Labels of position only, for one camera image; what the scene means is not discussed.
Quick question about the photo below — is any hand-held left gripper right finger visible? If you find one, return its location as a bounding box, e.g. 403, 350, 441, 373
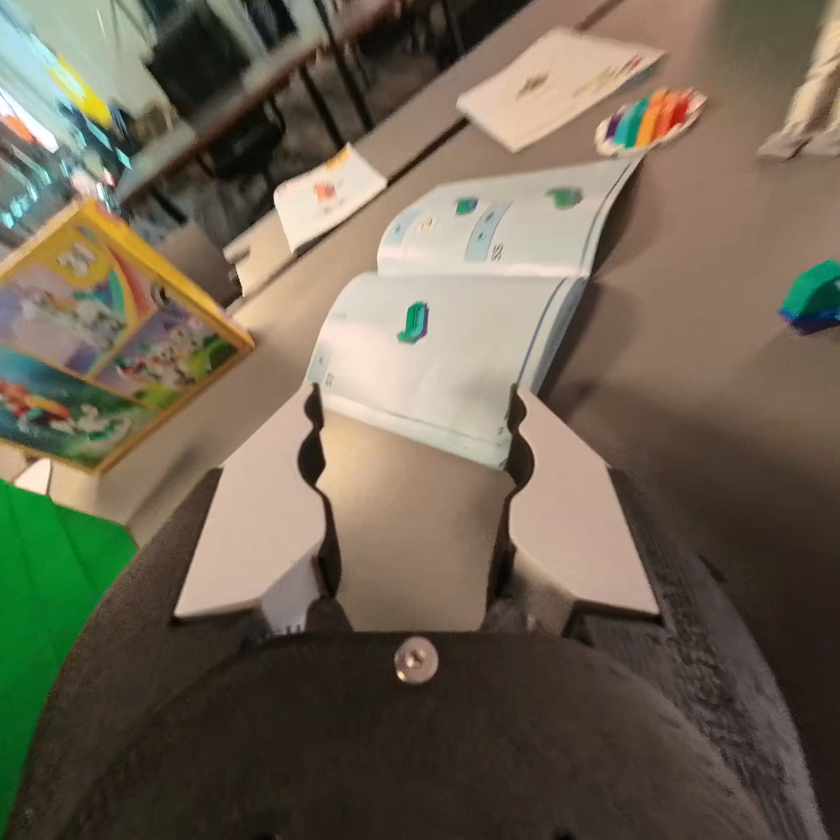
504, 386, 662, 623

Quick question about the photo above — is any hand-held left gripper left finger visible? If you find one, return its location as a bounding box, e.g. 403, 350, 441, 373
172, 382, 343, 623

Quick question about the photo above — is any teal blue purple lego build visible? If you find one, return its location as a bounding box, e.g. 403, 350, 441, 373
777, 259, 840, 337

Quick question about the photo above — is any open lego instruction booklet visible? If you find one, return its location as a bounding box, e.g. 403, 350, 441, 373
304, 156, 645, 471

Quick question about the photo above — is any yellow lego set box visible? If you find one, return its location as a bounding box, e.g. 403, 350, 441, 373
0, 198, 257, 476

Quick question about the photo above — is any rainbow lego plate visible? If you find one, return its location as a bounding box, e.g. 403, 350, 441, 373
594, 87, 710, 160

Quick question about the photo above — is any white lego animal figure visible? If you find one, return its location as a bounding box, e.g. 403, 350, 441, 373
756, 0, 840, 163

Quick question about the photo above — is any green plastic bin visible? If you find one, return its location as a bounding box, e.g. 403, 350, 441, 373
0, 477, 140, 811

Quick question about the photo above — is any small white instruction booklet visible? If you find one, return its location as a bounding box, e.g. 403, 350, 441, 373
272, 142, 389, 257

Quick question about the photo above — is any closed white instruction booklet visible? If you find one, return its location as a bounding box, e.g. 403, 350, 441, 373
455, 26, 666, 154

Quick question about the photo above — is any black office chair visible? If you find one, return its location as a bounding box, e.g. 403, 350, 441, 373
146, 5, 286, 173

